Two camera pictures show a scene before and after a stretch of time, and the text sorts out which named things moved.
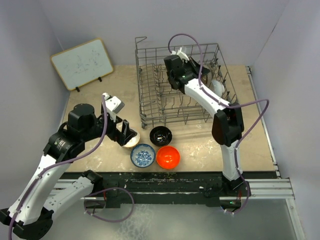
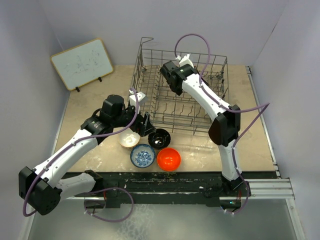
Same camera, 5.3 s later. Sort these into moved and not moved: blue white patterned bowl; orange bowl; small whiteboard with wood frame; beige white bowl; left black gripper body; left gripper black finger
Moved: left black gripper body; left gripper black finger
Not moved: beige white bowl; small whiteboard with wood frame; blue white patterned bowl; orange bowl
